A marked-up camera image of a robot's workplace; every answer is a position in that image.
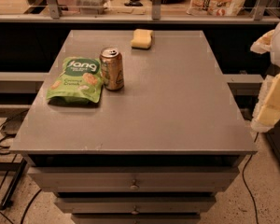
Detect yellow sponge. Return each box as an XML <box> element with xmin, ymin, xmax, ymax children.
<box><xmin>131</xmin><ymin>29</ymin><xmax>153</xmax><ymax>49</ymax></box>

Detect printed snack bag background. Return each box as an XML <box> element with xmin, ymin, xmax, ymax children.
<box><xmin>187</xmin><ymin>0</ymin><xmax>252</xmax><ymax>17</ymax></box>

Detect black cable on right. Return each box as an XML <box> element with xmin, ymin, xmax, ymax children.
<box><xmin>241</xmin><ymin>132</ymin><xmax>260</xmax><ymax>224</ymax></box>

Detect drawer knob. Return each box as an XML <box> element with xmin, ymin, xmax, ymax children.
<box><xmin>130</xmin><ymin>180</ymin><xmax>139</xmax><ymax>190</ymax></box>
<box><xmin>131</xmin><ymin>205</ymin><xmax>139</xmax><ymax>215</ymax></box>

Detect gold soda can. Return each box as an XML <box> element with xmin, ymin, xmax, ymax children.
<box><xmin>100</xmin><ymin>47</ymin><xmax>124</xmax><ymax>91</ymax></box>

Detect green snack bag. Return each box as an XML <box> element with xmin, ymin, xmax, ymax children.
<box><xmin>47</xmin><ymin>57</ymin><xmax>103</xmax><ymax>104</ymax></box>

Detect black cables on left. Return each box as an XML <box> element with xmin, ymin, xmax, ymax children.
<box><xmin>0</xmin><ymin>109</ymin><xmax>43</xmax><ymax>224</ymax></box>

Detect top drawer knob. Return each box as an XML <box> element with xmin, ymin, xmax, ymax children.
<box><xmin>130</xmin><ymin>180</ymin><xmax>139</xmax><ymax>190</ymax></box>

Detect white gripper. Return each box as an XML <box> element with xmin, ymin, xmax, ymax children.
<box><xmin>251</xmin><ymin>73</ymin><xmax>280</xmax><ymax>133</ymax></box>

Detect grey metal shelf rail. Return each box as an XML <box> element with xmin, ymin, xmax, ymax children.
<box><xmin>0</xmin><ymin>0</ymin><xmax>280</xmax><ymax>24</ymax></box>

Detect grey drawer cabinet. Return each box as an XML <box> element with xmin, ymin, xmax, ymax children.
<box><xmin>11</xmin><ymin>31</ymin><xmax>257</xmax><ymax>224</ymax></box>

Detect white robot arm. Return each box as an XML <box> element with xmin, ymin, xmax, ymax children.
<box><xmin>250</xmin><ymin>22</ymin><xmax>280</xmax><ymax>133</ymax></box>

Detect black metal stand leg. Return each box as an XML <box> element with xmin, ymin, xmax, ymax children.
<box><xmin>0</xmin><ymin>159</ymin><xmax>27</xmax><ymax>210</ymax></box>

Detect lower drawer knob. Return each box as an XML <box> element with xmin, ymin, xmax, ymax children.
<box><xmin>131</xmin><ymin>205</ymin><xmax>139</xmax><ymax>215</ymax></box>

